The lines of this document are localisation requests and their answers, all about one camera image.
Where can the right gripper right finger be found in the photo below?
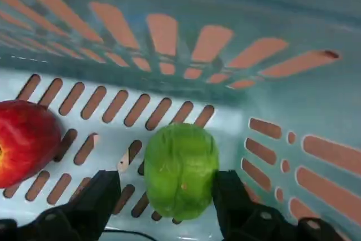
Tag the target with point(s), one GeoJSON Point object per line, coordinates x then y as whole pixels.
{"type": "Point", "coordinates": [239, 218]}

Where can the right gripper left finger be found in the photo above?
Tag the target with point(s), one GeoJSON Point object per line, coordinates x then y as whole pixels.
{"type": "Point", "coordinates": [84, 212]}

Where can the red apple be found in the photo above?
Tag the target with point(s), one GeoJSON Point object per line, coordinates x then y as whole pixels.
{"type": "Point", "coordinates": [25, 145]}

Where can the light blue plastic basket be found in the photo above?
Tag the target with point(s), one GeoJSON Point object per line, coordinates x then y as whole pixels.
{"type": "Point", "coordinates": [234, 122]}

